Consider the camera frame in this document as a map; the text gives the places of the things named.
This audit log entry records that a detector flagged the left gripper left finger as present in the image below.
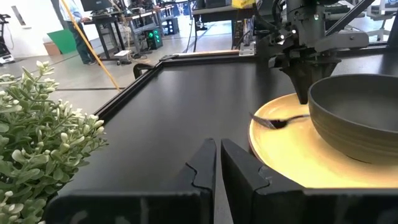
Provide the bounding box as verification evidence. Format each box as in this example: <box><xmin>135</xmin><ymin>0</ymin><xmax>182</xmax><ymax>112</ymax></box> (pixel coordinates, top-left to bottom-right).
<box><xmin>46</xmin><ymin>138</ymin><xmax>218</xmax><ymax>224</ymax></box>

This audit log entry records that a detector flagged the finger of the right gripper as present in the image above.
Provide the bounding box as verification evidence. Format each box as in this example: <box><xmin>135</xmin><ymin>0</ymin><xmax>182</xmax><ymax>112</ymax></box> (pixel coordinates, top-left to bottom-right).
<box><xmin>281</xmin><ymin>62</ymin><xmax>312</xmax><ymax>105</ymax></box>
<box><xmin>303</xmin><ymin>60</ymin><xmax>341</xmax><ymax>105</ymax></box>

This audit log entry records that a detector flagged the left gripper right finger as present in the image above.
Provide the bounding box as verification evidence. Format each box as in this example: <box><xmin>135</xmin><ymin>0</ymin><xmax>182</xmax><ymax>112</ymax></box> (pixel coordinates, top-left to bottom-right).
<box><xmin>220</xmin><ymin>138</ymin><xmax>398</xmax><ymax>224</ymax></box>

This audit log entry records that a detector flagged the yellow plate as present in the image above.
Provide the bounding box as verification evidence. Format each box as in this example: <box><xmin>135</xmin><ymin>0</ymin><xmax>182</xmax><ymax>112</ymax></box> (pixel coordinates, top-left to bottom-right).
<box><xmin>248</xmin><ymin>92</ymin><xmax>398</xmax><ymax>190</ymax></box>

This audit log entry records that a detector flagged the blue-handled fork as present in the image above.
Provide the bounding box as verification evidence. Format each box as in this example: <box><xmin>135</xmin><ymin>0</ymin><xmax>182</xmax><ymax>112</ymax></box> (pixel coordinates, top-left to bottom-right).
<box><xmin>249</xmin><ymin>111</ymin><xmax>311</xmax><ymax>130</ymax></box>

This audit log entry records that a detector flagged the black bowl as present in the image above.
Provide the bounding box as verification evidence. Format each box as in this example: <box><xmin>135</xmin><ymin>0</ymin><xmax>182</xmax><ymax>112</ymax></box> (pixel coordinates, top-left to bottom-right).
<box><xmin>307</xmin><ymin>73</ymin><xmax>398</xmax><ymax>165</ymax></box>

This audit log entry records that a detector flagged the yellow object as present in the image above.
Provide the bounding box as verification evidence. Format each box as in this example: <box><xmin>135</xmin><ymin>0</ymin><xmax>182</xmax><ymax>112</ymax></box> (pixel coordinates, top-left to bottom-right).
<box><xmin>231</xmin><ymin>0</ymin><xmax>256</xmax><ymax>9</ymax></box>

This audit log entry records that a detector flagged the white chair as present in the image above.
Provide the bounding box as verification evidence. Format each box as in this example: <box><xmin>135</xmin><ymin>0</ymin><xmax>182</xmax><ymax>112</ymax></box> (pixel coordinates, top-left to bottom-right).
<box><xmin>366</xmin><ymin>0</ymin><xmax>398</xmax><ymax>42</ymax></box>

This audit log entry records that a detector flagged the dark table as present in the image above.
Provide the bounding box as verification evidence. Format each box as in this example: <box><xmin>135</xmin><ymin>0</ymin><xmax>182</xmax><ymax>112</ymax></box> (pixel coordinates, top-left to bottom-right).
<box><xmin>191</xmin><ymin>5</ymin><xmax>259</xmax><ymax>53</ymax></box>

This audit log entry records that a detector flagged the green artificial potted plant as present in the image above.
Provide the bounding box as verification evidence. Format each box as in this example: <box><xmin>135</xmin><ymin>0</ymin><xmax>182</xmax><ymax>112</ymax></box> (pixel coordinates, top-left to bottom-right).
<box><xmin>0</xmin><ymin>60</ymin><xmax>109</xmax><ymax>224</ymax></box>

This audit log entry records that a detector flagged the computer tower with green lights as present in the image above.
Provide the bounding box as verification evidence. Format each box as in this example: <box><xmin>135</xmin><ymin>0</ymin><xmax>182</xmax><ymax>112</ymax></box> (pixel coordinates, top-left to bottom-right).
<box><xmin>144</xmin><ymin>26</ymin><xmax>164</xmax><ymax>50</ymax></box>

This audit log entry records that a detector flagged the white power strip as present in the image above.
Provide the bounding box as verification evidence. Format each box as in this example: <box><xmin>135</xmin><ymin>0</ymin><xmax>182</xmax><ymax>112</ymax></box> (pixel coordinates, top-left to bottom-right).
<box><xmin>113</xmin><ymin>49</ymin><xmax>133</xmax><ymax>58</ymax></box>

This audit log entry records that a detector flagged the black desk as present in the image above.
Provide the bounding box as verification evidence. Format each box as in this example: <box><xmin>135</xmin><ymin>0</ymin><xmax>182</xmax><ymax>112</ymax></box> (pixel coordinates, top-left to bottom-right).
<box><xmin>83</xmin><ymin>4</ymin><xmax>175</xmax><ymax>62</ymax></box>

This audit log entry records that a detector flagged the person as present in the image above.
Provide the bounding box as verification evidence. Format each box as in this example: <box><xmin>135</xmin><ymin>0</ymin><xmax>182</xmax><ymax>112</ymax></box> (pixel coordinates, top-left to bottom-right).
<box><xmin>58</xmin><ymin>0</ymin><xmax>98</xmax><ymax>66</ymax></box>

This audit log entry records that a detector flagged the cardboard box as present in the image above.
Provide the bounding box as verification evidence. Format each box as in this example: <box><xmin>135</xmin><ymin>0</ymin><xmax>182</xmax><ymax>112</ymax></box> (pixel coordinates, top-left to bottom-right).
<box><xmin>42</xmin><ymin>42</ymin><xmax>62</xmax><ymax>57</ymax></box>

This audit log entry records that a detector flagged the green board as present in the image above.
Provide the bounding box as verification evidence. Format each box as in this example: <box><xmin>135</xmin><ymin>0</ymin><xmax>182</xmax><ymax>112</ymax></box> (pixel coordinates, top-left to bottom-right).
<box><xmin>46</xmin><ymin>29</ymin><xmax>77</xmax><ymax>55</ymax></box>

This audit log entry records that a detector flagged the black computer monitor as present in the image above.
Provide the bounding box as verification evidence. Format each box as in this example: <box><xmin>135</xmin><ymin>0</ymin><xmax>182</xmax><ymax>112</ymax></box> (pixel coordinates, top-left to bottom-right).
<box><xmin>80</xmin><ymin>0</ymin><xmax>113</xmax><ymax>12</ymax></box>

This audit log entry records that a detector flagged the black equipment stand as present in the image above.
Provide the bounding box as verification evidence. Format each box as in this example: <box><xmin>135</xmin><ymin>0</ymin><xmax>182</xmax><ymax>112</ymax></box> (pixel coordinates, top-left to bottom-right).
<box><xmin>0</xmin><ymin>14</ymin><xmax>16</xmax><ymax>65</ymax></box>

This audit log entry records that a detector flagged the silver corner bracket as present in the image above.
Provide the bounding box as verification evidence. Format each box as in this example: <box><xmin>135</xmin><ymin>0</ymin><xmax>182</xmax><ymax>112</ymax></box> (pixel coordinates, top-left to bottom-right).
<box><xmin>238</xmin><ymin>42</ymin><xmax>256</xmax><ymax>57</ymax></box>

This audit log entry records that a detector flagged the black aluminium table frame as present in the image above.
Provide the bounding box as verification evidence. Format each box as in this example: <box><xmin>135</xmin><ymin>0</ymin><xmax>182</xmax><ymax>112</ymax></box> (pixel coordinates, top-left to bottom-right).
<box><xmin>95</xmin><ymin>0</ymin><xmax>398</xmax><ymax>124</ymax></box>

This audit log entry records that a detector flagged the yellow cable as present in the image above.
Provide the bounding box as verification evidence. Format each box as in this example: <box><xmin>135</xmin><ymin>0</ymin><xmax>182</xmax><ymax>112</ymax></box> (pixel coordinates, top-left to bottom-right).
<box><xmin>60</xmin><ymin>0</ymin><xmax>121</xmax><ymax>91</ymax></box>

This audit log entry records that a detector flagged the dark wall panel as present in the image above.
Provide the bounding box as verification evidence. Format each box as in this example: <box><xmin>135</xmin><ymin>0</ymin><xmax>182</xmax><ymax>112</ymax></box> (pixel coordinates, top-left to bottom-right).
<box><xmin>11</xmin><ymin>5</ymin><xmax>27</xmax><ymax>27</ymax></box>

